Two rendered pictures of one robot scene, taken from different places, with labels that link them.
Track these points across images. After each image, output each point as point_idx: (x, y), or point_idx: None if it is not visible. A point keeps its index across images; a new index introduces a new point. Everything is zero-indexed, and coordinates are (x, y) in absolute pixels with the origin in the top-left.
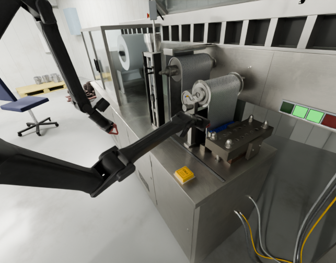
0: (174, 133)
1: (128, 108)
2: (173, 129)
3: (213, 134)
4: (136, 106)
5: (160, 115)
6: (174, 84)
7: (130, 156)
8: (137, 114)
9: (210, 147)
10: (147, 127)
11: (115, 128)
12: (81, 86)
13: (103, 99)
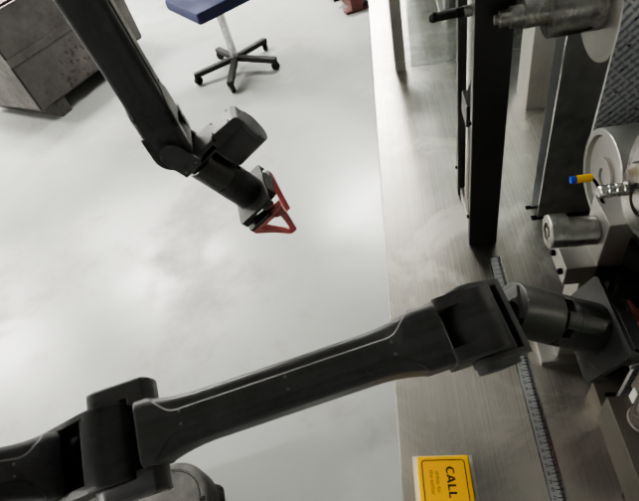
0: (398, 379)
1: (423, 87)
2: (384, 377)
3: None
4: (452, 85)
5: (478, 186)
6: (590, 59)
7: (153, 451)
8: (437, 123)
9: (610, 446)
10: (438, 198)
11: (281, 217)
12: (150, 85)
13: (239, 124)
